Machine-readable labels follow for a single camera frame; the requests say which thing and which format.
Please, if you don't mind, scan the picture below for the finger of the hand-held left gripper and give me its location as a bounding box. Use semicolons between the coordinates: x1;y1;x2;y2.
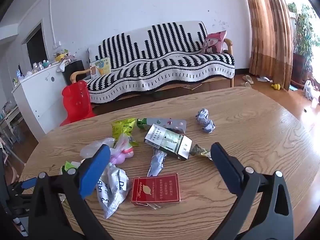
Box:
7;177;38;196

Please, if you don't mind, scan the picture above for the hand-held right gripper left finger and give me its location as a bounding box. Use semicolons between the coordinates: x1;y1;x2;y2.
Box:
29;144;113;240

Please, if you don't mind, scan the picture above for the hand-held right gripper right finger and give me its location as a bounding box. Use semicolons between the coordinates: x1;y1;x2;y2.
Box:
210;142;294;240

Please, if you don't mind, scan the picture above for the clear plastic bag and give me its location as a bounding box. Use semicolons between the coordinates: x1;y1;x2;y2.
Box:
80;137;130;160

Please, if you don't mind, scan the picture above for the white printed plastic packet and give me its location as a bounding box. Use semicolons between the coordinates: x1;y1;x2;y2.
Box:
96;164;130;219

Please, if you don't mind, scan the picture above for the small green white wrapper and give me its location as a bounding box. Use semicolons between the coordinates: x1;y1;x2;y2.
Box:
61;160;82;175

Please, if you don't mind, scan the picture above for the gold green candy wrapper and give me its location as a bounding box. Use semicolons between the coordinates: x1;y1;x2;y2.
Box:
189;144;213;161

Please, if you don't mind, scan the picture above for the pink plastic toy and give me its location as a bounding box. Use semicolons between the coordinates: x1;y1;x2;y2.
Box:
109;145;134;165

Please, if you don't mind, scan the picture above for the silver foil wrapper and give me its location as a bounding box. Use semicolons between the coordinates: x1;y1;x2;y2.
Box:
147;149;167;177

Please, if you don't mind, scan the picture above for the red cigarette box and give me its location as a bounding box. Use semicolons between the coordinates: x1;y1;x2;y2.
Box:
130;173;181;207

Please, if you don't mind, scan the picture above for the white green cigarette box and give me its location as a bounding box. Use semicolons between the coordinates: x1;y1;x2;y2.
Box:
144;124;193;161

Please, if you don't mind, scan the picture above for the crumpled blue white paper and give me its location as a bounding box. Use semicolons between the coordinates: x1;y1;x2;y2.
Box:
195;108;210;123
202;119;216;133

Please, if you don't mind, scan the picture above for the yellow green snack packet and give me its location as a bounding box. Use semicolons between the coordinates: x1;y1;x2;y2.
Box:
111;118;139;147

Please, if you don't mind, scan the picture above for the white shelf rack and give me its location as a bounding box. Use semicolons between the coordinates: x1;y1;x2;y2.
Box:
0;100;24;147

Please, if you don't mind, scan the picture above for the grey packet with red green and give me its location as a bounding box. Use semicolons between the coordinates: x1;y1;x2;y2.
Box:
144;117;187;133

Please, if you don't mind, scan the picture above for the flat cardboard piece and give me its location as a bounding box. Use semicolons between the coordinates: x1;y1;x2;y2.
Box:
180;82;202;91

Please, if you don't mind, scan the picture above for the white cabinet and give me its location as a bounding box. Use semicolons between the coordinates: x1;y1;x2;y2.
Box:
11;61;68;135

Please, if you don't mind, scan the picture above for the black box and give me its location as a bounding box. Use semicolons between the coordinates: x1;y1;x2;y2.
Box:
61;60;86;86

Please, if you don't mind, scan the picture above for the colourful picture book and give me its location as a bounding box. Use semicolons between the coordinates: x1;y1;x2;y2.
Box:
89;57;112;79

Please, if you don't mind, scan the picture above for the white plastic bag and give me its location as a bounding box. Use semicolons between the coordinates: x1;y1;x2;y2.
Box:
303;80;314;101

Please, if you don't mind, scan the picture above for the row of small bottles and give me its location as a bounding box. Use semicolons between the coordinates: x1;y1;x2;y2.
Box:
12;59;54;83

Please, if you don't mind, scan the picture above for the pile of papers and toys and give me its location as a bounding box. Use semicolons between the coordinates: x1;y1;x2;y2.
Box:
52;49;76;72

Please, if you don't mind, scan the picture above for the wooden sofa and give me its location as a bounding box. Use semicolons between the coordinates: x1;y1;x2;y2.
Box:
70;38;235;100

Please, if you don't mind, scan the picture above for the pink cartoon cushion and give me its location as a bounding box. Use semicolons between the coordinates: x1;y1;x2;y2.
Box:
202;30;227;54

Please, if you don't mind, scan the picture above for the black-white checkered sofa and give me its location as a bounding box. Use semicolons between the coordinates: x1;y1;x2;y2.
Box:
86;21;235;104

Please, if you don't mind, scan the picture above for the brown striped curtain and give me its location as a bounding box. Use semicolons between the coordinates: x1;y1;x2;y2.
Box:
242;0;295;91

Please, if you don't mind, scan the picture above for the potted green plant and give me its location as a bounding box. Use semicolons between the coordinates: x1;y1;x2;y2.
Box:
287;2;320;86

